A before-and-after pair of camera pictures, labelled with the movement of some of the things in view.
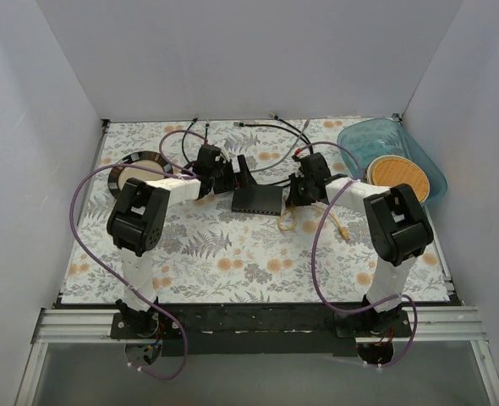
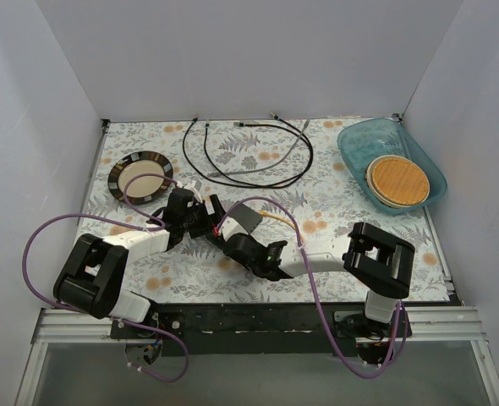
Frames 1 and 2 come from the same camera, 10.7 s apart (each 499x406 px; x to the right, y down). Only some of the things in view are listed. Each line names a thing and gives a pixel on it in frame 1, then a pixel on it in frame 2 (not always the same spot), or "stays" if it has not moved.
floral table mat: (264, 227) stays
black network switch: (258, 199) to (246, 216)
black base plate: (261, 330) stays
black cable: (293, 130) stays
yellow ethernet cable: (343, 231) to (281, 218)
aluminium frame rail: (426, 323) stays
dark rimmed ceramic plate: (144, 158) stays
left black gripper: (233, 176) to (207, 216)
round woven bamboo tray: (392, 170) stays
